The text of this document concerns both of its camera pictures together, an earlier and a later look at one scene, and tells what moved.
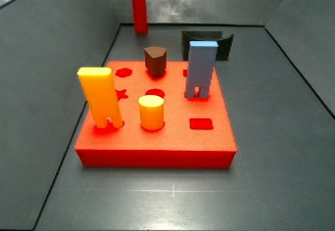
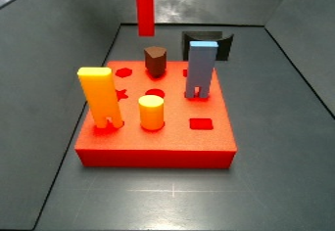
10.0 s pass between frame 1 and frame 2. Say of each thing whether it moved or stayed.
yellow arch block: stayed
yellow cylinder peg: stayed
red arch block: moved
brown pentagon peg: stayed
